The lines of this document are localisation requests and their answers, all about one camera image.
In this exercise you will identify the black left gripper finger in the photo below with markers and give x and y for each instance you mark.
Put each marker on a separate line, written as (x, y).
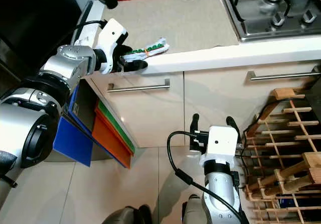
(123, 49)
(138, 67)

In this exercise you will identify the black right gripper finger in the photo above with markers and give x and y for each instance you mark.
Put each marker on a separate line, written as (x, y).
(232, 123)
(196, 123)

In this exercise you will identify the food packet green print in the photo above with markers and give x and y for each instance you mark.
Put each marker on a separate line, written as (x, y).
(153, 48)

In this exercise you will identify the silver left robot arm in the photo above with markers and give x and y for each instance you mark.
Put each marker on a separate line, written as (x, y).
(25, 123)

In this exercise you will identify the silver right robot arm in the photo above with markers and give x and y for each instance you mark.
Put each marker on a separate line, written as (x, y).
(223, 196)

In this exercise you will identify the cream cabinet door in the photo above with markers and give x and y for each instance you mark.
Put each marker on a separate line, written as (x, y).
(235, 108)
(140, 116)

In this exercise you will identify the wooden wine rack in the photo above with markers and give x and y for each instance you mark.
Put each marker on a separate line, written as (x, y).
(286, 133)

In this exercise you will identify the green board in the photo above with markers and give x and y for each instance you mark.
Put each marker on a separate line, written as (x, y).
(123, 128)

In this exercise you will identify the grey robot right leg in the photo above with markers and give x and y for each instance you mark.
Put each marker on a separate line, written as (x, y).
(193, 211)

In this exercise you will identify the grey robot leg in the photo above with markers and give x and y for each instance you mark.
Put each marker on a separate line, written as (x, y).
(123, 216)
(193, 211)

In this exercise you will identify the orange board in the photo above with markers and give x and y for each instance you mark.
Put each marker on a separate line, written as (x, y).
(110, 138)

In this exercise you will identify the blue board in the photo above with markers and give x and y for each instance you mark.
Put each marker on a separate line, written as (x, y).
(72, 141)

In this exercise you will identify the black tall appliance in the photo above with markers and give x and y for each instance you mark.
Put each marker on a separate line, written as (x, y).
(35, 23)

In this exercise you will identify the grey robot left leg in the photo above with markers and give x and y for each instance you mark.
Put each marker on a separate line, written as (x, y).
(123, 216)

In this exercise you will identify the steel gas stove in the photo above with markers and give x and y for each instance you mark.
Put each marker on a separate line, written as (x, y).
(271, 8)

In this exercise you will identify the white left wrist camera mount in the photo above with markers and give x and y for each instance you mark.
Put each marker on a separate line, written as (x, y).
(111, 35)

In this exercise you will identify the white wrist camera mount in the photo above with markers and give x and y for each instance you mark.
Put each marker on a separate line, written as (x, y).
(111, 35)
(220, 143)

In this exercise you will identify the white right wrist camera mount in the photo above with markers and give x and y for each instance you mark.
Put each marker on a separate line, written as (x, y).
(220, 143)

